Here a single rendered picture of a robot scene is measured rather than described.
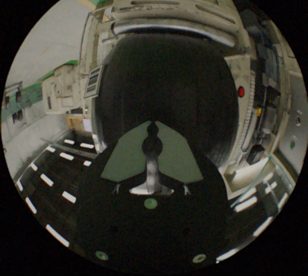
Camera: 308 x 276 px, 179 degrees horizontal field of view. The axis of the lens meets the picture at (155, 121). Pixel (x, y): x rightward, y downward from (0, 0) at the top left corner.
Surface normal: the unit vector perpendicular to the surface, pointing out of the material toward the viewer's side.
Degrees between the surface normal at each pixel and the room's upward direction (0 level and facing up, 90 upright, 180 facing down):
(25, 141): 90
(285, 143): 90
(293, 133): 90
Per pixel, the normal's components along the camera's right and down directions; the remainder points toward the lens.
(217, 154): 0.00, 0.29
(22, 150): 1.00, 0.04
